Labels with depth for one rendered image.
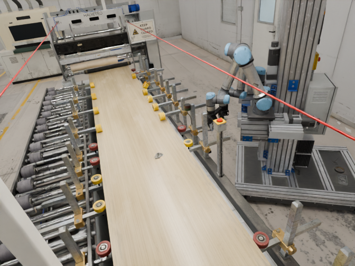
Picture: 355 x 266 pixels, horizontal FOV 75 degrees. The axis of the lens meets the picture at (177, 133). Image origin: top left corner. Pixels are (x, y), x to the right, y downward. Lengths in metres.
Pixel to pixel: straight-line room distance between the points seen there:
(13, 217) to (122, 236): 0.93
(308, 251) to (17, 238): 2.26
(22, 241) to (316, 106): 2.19
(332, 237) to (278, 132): 1.12
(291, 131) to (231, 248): 1.15
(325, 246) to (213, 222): 1.39
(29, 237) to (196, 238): 0.92
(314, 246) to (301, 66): 1.57
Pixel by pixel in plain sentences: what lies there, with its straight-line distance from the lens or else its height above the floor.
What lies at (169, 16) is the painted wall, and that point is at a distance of 11.06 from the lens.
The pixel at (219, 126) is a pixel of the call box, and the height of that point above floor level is 1.20.
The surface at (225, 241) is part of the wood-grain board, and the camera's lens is 1.38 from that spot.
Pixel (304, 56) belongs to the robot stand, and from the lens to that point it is 2.21.
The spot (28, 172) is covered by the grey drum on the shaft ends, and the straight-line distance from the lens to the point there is 2.43.
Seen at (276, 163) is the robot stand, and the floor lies 0.35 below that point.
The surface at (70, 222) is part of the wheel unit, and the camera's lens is 1.75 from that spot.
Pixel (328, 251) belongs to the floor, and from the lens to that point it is 2.59.
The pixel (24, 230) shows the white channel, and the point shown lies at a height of 1.65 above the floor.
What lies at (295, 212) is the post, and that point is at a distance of 1.28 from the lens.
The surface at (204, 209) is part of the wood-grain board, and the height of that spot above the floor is 0.90.
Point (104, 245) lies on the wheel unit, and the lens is 1.48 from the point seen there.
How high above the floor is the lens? 2.07
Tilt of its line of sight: 33 degrees down
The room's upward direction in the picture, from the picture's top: 7 degrees counter-clockwise
